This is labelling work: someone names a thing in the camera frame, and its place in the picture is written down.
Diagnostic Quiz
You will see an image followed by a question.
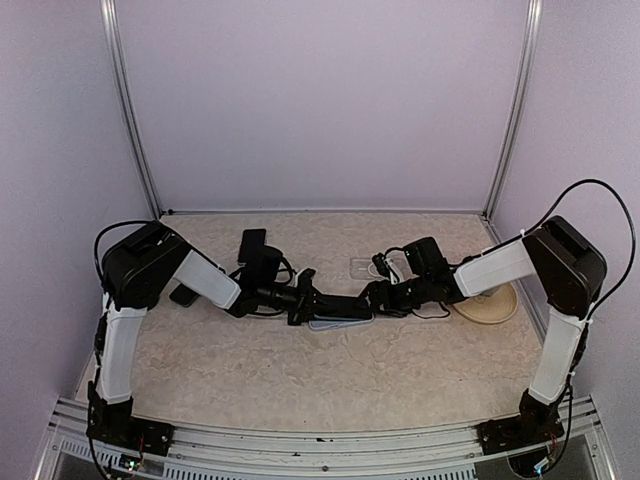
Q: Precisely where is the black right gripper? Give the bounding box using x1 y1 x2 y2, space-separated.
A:
350 274 430 318

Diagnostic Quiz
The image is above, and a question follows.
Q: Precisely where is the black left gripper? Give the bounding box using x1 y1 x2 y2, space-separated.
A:
260 277 340 327

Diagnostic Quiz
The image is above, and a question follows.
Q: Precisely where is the lavender phone case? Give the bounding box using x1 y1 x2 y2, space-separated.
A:
308 318 374 332

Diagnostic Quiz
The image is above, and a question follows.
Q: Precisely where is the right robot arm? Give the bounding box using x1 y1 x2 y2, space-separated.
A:
363 216 607 405

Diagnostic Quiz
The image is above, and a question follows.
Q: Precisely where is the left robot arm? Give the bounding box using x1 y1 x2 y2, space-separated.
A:
93 220 373 445

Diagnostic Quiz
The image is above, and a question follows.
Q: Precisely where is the clear case upper horizontal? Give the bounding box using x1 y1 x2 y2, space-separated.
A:
349 257 383 281

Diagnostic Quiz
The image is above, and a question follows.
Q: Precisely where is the beige round plate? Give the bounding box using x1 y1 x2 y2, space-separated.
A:
453 284 519 325

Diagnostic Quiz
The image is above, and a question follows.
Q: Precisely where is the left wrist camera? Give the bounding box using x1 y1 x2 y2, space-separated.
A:
294 268 316 290

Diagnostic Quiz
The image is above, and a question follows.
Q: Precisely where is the right aluminium frame post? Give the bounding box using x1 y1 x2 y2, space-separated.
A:
483 0 544 222

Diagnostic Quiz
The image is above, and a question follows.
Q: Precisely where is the aluminium frame post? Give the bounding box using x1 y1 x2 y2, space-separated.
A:
483 0 544 222
100 0 163 219

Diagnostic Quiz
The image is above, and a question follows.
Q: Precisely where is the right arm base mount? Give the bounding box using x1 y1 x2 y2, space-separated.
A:
476 390 564 455

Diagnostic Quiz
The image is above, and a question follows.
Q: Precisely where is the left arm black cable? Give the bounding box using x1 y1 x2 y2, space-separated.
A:
92 220 156 301

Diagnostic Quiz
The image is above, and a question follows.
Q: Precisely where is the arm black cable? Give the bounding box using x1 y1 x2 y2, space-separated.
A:
92 220 156 301
384 178 636 321

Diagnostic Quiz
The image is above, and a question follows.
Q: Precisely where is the front aluminium rail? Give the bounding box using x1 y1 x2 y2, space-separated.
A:
34 394 616 480

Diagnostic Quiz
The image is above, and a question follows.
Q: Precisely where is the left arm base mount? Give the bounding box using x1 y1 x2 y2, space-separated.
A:
86 381 175 457

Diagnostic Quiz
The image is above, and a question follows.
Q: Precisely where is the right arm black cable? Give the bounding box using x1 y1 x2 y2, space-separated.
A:
384 178 636 321

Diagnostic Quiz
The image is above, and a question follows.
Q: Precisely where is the left aluminium frame post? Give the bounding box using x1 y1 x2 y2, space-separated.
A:
100 0 163 219

